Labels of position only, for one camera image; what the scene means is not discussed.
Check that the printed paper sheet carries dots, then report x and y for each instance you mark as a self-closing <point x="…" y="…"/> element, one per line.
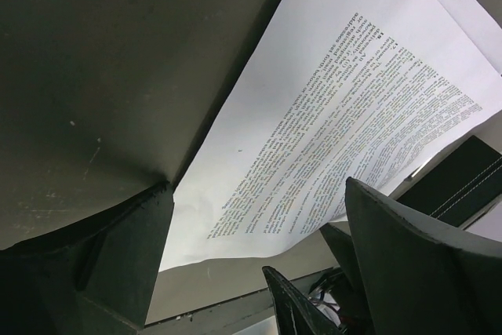
<point x="368" y="89"/>

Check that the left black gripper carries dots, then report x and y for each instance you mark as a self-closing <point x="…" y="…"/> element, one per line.
<point x="294" y="313"/>

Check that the dark framed compartment box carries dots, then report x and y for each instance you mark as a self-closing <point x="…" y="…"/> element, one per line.
<point x="460" y="187"/>

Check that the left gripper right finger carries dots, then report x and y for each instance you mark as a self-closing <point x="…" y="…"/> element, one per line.
<point x="418" y="275"/>

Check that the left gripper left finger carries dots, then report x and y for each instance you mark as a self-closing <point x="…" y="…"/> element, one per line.
<point x="95" y="276"/>

